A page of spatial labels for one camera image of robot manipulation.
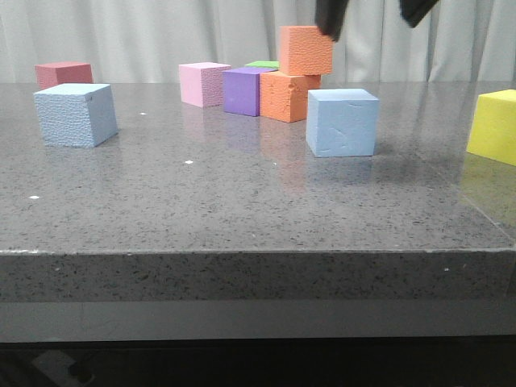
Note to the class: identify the smooth light blue foam block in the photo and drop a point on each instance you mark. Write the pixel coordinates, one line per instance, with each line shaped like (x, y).
(341, 122)

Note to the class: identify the red foam block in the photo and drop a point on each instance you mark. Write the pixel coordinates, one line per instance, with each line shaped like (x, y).
(55, 73)

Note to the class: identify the pink foam block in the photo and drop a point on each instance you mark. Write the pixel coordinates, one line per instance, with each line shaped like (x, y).
(202, 83)

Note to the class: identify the upper orange foam block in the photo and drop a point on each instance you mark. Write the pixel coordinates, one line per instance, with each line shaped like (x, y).
(304, 50)

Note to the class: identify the lower orange foam block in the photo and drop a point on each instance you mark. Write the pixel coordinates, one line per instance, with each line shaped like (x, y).
(284, 97)

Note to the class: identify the purple foam block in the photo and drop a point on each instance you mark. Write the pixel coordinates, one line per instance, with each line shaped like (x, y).
(241, 90)

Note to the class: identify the orange foam block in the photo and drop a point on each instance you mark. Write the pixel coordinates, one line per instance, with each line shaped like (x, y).
(304, 50)
(284, 97)

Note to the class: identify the textured light blue foam block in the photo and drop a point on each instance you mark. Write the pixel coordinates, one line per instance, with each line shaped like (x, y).
(77, 115)

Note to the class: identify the grey curtain backdrop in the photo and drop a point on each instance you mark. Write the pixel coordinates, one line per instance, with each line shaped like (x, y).
(146, 41)

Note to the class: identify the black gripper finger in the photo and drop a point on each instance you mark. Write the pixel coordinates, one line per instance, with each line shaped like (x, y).
(414, 11)
(329, 17)

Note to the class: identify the green foam block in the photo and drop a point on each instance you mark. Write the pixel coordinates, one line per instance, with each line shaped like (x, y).
(267, 64)

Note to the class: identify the yellow foam block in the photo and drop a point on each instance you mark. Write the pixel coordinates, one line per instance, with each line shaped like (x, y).
(493, 128)

